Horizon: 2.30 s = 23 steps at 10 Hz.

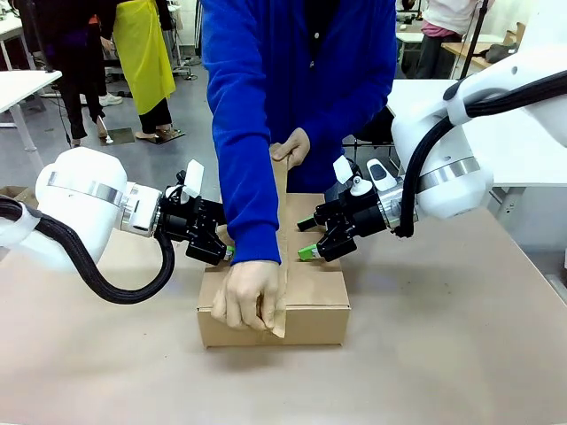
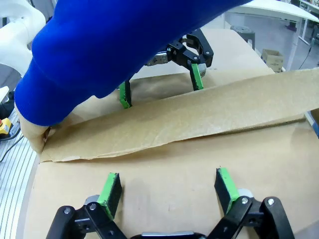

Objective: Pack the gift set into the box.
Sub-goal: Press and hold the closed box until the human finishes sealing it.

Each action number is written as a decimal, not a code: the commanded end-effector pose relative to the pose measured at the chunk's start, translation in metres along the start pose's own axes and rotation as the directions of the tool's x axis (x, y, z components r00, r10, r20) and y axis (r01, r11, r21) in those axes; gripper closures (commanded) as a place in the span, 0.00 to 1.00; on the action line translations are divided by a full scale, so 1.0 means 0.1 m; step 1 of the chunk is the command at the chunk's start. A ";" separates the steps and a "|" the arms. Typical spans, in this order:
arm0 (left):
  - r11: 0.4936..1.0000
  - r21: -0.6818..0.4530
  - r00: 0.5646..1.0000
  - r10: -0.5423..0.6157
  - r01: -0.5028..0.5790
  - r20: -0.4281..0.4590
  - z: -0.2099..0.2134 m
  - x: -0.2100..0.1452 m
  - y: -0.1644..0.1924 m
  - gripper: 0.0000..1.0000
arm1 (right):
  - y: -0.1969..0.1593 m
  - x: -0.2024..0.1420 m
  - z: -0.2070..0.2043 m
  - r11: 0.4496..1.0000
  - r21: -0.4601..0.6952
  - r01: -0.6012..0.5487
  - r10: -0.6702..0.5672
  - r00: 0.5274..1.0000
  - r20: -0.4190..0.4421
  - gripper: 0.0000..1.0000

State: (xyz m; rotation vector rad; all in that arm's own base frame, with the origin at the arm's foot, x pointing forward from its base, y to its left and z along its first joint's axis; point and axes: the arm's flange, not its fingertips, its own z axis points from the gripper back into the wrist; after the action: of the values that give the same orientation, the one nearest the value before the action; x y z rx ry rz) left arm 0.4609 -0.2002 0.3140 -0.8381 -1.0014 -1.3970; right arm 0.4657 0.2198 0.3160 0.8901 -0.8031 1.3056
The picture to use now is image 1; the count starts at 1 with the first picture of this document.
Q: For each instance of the black floor plate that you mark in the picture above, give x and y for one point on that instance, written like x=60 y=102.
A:
x=170 y=135
x=121 y=135

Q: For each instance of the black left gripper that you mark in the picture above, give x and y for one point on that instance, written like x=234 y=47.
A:
x=186 y=221

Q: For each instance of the black chair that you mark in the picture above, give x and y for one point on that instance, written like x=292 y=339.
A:
x=374 y=128

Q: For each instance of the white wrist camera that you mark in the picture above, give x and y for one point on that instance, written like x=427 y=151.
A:
x=195 y=177
x=342 y=169

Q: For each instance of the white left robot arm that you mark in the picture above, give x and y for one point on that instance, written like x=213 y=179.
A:
x=88 y=199

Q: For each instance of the person's left hand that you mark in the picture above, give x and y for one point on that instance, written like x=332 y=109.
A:
x=297 y=146

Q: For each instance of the person's right forearm blue sleeve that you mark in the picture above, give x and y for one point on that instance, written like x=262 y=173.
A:
x=248 y=199

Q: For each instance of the person's right hand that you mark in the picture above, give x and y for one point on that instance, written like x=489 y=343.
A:
x=246 y=294

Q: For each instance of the dark grey bag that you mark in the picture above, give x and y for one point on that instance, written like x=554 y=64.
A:
x=500 y=51

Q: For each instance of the person in yellow apron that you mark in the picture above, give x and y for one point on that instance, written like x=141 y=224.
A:
x=144 y=62

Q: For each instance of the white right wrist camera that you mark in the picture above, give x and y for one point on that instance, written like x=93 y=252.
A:
x=342 y=169

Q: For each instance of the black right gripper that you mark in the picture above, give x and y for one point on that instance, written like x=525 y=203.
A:
x=365 y=219

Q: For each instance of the person in blue sweater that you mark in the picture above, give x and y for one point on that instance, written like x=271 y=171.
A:
x=301 y=66

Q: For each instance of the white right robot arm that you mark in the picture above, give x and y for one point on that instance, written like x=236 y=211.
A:
x=452 y=177

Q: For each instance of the brown cardboard shipping box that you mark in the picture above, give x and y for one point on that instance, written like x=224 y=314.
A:
x=314 y=305

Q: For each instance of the small cardboard box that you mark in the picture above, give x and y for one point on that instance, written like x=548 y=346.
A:
x=15 y=195

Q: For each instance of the person in white pink top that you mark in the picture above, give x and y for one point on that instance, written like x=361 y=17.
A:
x=443 y=26

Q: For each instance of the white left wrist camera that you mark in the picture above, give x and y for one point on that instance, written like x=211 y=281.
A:
x=195 y=177

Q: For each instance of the black tripod pole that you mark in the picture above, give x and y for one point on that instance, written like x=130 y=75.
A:
x=476 y=37

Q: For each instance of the person in dark clothes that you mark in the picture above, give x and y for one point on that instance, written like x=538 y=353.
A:
x=75 y=57

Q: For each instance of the wooden side table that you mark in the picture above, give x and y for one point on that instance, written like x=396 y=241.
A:
x=460 y=49

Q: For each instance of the person's left forearm blue sleeve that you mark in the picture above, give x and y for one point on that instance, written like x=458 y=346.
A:
x=350 y=128

